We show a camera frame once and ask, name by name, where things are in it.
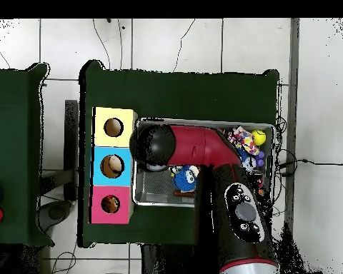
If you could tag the yellow printed ball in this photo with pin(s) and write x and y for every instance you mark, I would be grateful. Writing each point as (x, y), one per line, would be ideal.
(259, 137)

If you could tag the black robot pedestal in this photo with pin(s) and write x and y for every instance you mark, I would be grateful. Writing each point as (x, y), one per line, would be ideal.
(165, 262)

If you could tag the wooden box with three holes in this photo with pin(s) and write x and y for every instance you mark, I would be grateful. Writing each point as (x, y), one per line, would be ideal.
(100, 177)

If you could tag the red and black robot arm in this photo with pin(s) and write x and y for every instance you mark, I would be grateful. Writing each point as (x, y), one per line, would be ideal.
(203, 145)

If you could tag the purple plastic toy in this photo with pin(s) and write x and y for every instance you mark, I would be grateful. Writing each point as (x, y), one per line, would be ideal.
(260, 159)

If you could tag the white baseball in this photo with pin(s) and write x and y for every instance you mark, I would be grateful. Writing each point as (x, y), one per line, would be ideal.
(250, 163)

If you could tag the blue spiky toy with eyes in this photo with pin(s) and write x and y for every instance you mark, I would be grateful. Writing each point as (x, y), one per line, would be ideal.
(183, 181)

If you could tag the dark green table cloth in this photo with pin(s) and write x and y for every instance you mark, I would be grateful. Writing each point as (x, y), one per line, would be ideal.
(174, 94)
(14, 128)

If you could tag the black upright panel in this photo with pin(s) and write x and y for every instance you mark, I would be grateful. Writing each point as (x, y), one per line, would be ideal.
(71, 128)

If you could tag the colourful patterned cloth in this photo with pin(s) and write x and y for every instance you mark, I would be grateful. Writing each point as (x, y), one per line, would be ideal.
(245, 141)

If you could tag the grey floor stand base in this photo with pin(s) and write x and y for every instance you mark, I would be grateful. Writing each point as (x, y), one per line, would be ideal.
(55, 212)

